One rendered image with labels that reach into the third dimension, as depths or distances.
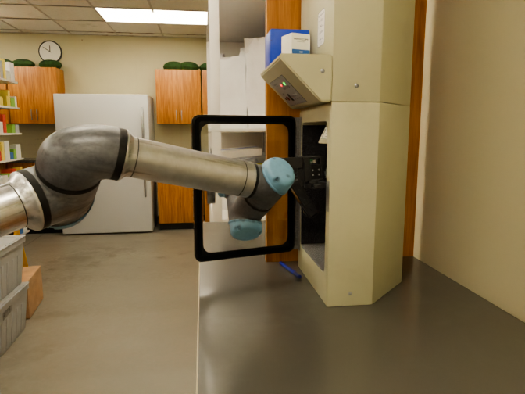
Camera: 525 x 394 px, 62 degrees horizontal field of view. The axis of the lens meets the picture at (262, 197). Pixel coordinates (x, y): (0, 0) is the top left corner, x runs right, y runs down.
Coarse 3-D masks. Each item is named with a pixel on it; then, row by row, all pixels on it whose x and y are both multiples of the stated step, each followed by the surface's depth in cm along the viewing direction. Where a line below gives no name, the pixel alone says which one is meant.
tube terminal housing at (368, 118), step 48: (336, 0) 92; (384, 0) 94; (336, 48) 94; (384, 48) 96; (336, 96) 95; (384, 96) 98; (336, 144) 97; (384, 144) 101; (336, 192) 98; (384, 192) 104; (336, 240) 100; (384, 240) 107; (336, 288) 102; (384, 288) 110
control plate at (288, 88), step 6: (282, 78) 105; (276, 84) 116; (282, 84) 110; (288, 84) 105; (276, 90) 121; (282, 90) 115; (288, 90) 109; (294, 90) 105; (282, 96) 122; (300, 96) 105; (288, 102) 122; (294, 102) 116; (300, 102) 110
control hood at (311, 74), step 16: (272, 64) 103; (288, 64) 93; (304, 64) 93; (320, 64) 94; (272, 80) 115; (288, 80) 102; (304, 80) 94; (320, 80) 94; (304, 96) 102; (320, 96) 95
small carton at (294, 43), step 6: (288, 36) 101; (294, 36) 100; (300, 36) 101; (306, 36) 102; (282, 42) 104; (288, 42) 101; (294, 42) 101; (300, 42) 101; (306, 42) 102; (282, 48) 104; (288, 48) 102; (294, 48) 101; (300, 48) 101; (306, 48) 102
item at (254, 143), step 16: (208, 128) 116; (224, 128) 118; (240, 128) 119; (256, 128) 121; (272, 128) 123; (208, 144) 116; (224, 144) 118; (240, 144) 120; (256, 144) 122; (272, 144) 124; (256, 160) 123; (208, 208) 119; (224, 208) 121; (272, 208) 127; (208, 224) 120; (224, 224) 121; (272, 224) 127; (208, 240) 120; (224, 240) 122; (240, 240) 124; (256, 240) 126; (272, 240) 128
